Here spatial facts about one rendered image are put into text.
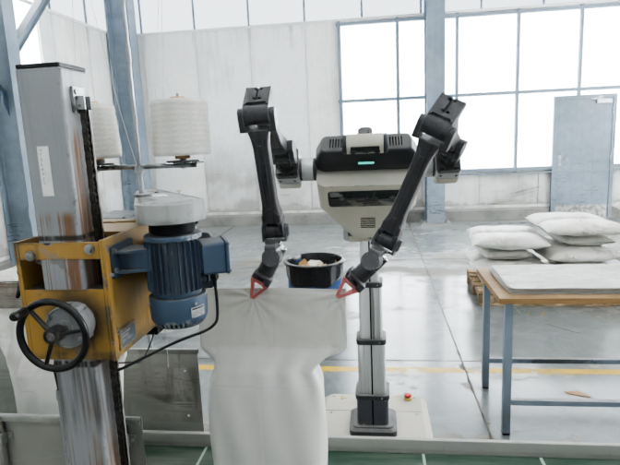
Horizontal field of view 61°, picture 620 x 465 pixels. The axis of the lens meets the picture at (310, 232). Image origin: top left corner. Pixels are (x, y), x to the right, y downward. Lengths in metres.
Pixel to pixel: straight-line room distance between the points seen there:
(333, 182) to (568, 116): 8.33
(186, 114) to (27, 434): 1.16
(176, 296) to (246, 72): 8.72
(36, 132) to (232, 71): 8.71
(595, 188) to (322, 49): 5.31
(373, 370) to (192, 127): 1.38
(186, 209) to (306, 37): 8.63
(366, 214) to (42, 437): 1.36
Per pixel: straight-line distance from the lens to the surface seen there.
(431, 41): 9.35
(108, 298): 1.41
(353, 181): 1.99
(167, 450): 2.30
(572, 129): 10.13
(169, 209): 1.34
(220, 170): 10.07
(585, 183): 10.26
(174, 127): 1.48
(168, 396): 2.37
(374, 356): 2.37
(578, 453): 2.31
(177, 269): 1.39
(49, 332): 1.38
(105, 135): 1.61
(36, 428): 1.99
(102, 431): 1.57
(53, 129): 1.41
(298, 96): 9.76
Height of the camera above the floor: 1.56
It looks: 10 degrees down
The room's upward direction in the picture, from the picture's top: 3 degrees counter-clockwise
